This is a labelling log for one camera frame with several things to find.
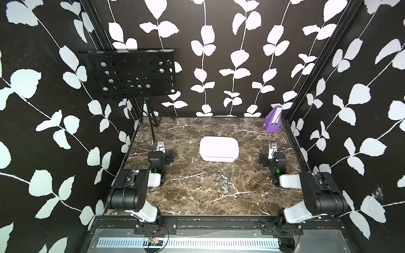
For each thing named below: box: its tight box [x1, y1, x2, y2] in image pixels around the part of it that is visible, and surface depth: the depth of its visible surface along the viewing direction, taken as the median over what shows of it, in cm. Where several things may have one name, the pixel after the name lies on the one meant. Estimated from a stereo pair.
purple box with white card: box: [263, 105, 283, 133], surface depth 112 cm
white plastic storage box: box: [199, 136, 240, 163], surface depth 98 cm
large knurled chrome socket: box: [221, 183, 232, 193], surface depth 88 cm
